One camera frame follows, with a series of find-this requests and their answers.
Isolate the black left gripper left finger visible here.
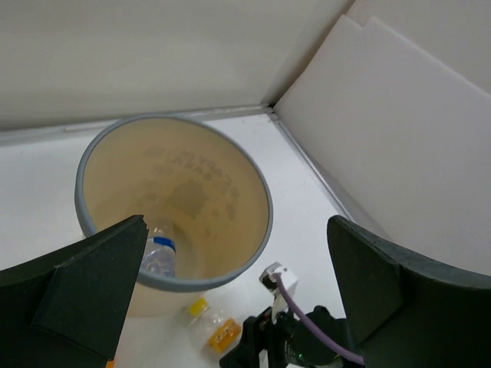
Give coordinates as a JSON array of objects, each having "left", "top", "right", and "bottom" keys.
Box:
[{"left": 1, "top": 215, "right": 148, "bottom": 367}]

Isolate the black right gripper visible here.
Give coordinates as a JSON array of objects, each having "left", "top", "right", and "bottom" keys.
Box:
[{"left": 219, "top": 305, "right": 364, "bottom": 368}]

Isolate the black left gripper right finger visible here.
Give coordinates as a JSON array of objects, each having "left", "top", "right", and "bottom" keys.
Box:
[{"left": 327, "top": 215, "right": 490, "bottom": 367}]

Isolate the clear bottle dark blue label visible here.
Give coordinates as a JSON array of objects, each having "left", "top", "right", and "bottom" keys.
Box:
[{"left": 141, "top": 218, "right": 176, "bottom": 278}]

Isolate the beige bin with grey rim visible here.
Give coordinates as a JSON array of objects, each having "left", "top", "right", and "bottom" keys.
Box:
[{"left": 74, "top": 114, "right": 273, "bottom": 317}]

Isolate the yellow cap orange label bottle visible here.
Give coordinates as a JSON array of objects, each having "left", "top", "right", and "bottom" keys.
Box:
[{"left": 187, "top": 297, "right": 242, "bottom": 354}]

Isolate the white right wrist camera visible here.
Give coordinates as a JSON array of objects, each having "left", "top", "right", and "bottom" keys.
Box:
[{"left": 259, "top": 262, "right": 298, "bottom": 320}]

